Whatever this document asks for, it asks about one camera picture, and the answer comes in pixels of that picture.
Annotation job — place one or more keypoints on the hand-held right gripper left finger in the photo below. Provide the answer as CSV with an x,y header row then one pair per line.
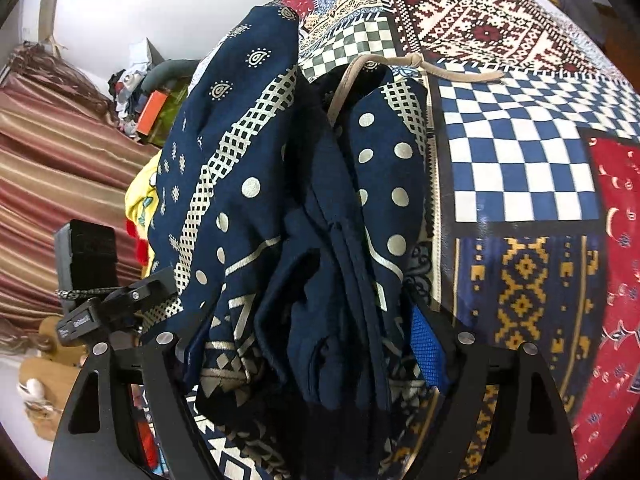
x,y
173,347

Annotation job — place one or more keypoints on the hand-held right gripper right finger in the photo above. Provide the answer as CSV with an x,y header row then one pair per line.
x,y
427,347

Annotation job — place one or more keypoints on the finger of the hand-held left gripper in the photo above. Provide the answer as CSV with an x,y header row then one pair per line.
x,y
137,295

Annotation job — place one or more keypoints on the navy patterned hoodie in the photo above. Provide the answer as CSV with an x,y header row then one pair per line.
x,y
310,240

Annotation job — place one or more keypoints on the red cloth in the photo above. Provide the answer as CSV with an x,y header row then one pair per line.
x,y
134,232

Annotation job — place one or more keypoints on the yellow cartoon blanket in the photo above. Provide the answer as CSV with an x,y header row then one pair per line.
x,y
142,195

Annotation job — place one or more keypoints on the red striped curtain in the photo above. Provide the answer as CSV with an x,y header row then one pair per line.
x,y
60,170

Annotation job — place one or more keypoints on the orange box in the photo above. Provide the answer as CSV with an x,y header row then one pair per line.
x,y
152,110

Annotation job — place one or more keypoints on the pile of clutter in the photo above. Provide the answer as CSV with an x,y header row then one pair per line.
x,y
127,85

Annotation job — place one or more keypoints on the grey bolster pillow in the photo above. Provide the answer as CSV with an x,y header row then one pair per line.
x,y
170,70

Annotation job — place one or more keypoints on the patchwork bedspread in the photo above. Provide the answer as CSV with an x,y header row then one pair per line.
x,y
520,160

